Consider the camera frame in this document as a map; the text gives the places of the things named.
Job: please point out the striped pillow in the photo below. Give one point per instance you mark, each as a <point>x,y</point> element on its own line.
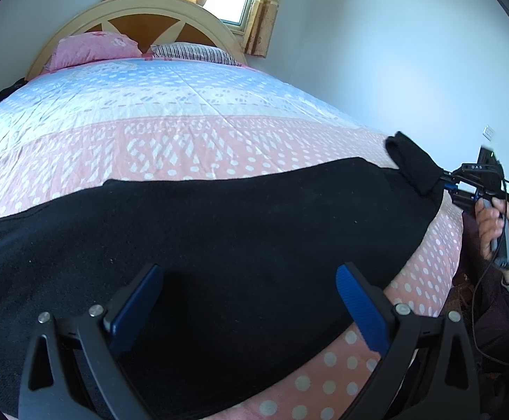
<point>195,52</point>

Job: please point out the black pants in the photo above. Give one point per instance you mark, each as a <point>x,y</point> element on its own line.
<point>193,245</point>

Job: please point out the person's dark maroon clothing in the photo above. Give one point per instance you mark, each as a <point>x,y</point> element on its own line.
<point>495,319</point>

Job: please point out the black bag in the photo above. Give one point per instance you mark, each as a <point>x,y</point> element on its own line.
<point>3,94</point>

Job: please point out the pink flowered pillow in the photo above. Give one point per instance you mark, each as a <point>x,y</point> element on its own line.
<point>92,49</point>

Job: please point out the beige wooden headboard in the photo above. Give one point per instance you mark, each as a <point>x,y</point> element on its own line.
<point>149,19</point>

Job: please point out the narrow yellow curtain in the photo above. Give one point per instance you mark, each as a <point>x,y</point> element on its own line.
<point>263,13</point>

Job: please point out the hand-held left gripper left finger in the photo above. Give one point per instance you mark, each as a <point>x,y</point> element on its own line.
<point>134,302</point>

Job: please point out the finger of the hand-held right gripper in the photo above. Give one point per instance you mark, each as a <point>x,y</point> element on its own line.
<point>451,177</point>
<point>460,197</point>

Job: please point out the white wall switch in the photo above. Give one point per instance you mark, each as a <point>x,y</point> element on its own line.
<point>489,132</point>

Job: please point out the person's right hand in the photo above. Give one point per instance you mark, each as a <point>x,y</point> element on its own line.
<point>488,227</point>

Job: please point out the bed with dotted sheet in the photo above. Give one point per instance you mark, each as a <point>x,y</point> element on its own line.
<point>171,109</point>

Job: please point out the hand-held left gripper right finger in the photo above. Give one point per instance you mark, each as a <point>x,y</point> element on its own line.
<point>361,306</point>

